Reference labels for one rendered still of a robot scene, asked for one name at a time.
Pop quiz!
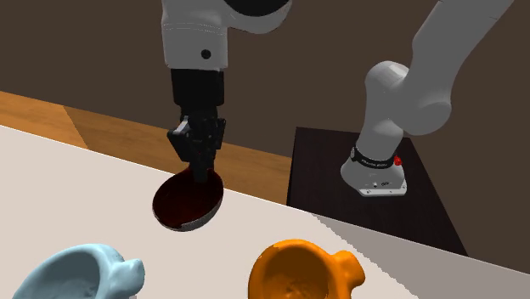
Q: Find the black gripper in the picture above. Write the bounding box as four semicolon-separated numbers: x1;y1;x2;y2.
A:
166;67;227;184

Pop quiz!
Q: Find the dark red bowl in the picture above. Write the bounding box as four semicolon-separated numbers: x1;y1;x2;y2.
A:
151;166;225;233

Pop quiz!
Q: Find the dark robot stand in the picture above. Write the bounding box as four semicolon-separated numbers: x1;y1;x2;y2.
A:
286;126;469;257

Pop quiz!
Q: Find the orange cup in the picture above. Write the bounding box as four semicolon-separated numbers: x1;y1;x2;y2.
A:
247;239;367;299

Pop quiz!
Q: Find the light blue cup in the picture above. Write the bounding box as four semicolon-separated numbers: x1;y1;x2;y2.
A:
11;243;146;299

